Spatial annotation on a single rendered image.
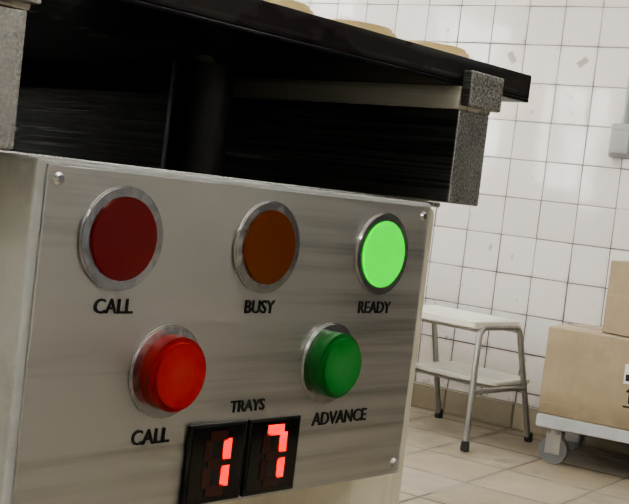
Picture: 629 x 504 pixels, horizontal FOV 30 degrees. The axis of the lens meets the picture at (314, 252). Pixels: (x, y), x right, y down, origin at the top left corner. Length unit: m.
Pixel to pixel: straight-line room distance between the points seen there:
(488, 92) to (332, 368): 0.17
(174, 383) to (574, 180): 4.21
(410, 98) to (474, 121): 0.04
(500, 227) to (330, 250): 4.22
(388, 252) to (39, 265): 0.20
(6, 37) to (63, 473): 0.16
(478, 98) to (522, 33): 4.19
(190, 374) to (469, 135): 0.22
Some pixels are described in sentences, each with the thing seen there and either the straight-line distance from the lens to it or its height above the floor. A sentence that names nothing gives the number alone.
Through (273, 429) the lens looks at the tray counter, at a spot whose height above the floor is 0.73.
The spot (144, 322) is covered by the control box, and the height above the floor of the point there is 0.78.
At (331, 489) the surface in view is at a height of 0.69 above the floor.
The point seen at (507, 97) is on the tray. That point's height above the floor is 0.90.
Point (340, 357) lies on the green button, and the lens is 0.54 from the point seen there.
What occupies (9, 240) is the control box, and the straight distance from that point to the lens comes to 0.44.
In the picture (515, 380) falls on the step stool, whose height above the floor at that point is 0.23.
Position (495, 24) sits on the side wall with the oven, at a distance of 4.86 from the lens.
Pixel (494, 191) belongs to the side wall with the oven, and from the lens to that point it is 4.77.
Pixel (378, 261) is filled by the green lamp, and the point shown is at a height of 0.81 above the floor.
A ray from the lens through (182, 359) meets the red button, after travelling 0.47.
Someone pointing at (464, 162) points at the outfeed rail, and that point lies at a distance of 0.62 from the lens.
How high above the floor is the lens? 0.84
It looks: 3 degrees down
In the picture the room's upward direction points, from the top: 7 degrees clockwise
